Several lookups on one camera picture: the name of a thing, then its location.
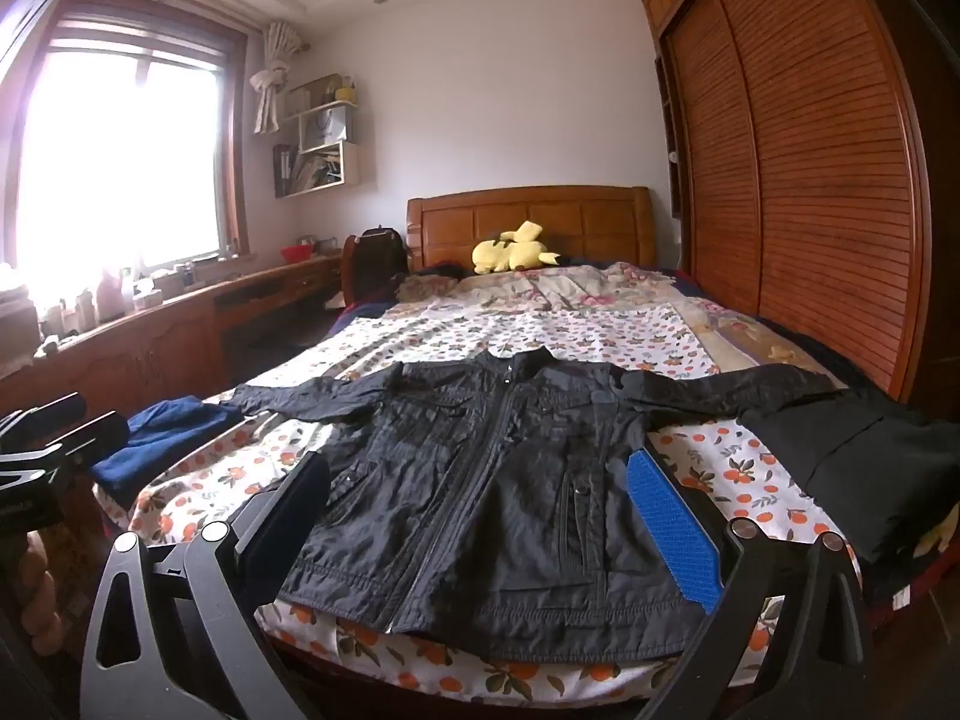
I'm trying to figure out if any floral quilt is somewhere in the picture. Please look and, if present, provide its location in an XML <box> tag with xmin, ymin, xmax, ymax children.
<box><xmin>397</xmin><ymin>261</ymin><xmax>826</xmax><ymax>391</ymax></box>

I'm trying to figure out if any wooden desk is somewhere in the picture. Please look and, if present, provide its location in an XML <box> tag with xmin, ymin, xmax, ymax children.
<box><xmin>0</xmin><ymin>255</ymin><xmax>346</xmax><ymax>421</ymax></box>

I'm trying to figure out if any folded black garment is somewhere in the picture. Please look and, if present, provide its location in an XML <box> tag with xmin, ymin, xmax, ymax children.
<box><xmin>739</xmin><ymin>390</ymin><xmax>960</xmax><ymax>563</ymax></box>

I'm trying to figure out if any wooden bed with floral sheet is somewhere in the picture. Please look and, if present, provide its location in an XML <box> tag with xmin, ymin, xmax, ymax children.
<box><xmin>124</xmin><ymin>307</ymin><xmax>863</xmax><ymax>710</ymax></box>

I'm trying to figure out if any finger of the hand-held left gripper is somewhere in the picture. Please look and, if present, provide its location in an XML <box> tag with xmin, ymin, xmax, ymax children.
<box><xmin>64</xmin><ymin>411</ymin><xmax>130</xmax><ymax>470</ymax></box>
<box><xmin>0</xmin><ymin>392</ymin><xmax>87</xmax><ymax>451</ymax></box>

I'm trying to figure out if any wooden headboard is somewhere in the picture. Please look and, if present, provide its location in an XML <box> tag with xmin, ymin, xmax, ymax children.
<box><xmin>406</xmin><ymin>186</ymin><xmax>653</xmax><ymax>275</ymax></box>

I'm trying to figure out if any tied cream curtain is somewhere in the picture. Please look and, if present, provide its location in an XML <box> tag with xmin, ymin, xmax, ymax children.
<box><xmin>250</xmin><ymin>21</ymin><xmax>297</xmax><ymax>134</ymax></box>

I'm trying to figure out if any window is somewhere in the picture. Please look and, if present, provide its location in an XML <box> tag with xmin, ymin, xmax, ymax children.
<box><xmin>0</xmin><ymin>0</ymin><xmax>248</xmax><ymax>278</ymax></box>

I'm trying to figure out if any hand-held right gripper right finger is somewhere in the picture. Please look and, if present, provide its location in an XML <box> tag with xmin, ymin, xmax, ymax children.
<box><xmin>626</xmin><ymin>450</ymin><xmax>875</xmax><ymax>720</ymax></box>

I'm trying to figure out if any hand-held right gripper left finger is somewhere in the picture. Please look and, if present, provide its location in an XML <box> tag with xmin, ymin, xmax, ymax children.
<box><xmin>79</xmin><ymin>454</ymin><xmax>332</xmax><ymax>720</ymax></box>

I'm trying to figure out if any person's left hand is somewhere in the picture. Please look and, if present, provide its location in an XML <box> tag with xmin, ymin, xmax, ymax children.
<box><xmin>11</xmin><ymin>532</ymin><xmax>76</xmax><ymax>661</ymax></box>

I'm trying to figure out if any row of sill bottles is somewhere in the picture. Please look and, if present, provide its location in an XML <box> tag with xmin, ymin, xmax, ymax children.
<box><xmin>37</xmin><ymin>266</ymin><xmax>158</xmax><ymax>338</ymax></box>

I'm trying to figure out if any wooden slatted wardrobe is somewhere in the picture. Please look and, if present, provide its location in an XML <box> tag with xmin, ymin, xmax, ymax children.
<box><xmin>641</xmin><ymin>0</ymin><xmax>960</xmax><ymax>406</ymax></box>

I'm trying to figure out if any white wall shelf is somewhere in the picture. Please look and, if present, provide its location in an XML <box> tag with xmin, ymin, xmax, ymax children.
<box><xmin>274</xmin><ymin>75</ymin><xmax>362</xmax><ymax>198</ymax></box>

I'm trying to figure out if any folded blue garment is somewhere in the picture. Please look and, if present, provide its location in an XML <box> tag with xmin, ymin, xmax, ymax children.
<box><xmin>91</xmin><ymin>399</ymin><xmax>245</xmax><ymax>511</ymax></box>

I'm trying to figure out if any black backpack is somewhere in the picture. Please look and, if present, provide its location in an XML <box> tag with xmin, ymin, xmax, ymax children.
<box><xmin>352</xmin><ymin>226</ymin><xmax>410</xmax><ymax>301</ymax></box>

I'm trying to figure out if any yellow plush toy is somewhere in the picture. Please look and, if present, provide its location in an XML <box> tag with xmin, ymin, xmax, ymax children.
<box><xmin>471</xmin><ymin>220</ymin><xmax>562</xmax><ymax>275</ymax></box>

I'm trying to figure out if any black jacket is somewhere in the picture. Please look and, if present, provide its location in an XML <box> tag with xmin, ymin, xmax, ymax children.
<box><xmin>232</xmin><ymin>349</ymin><xmax>841</xmax><ymax>665</ymax></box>

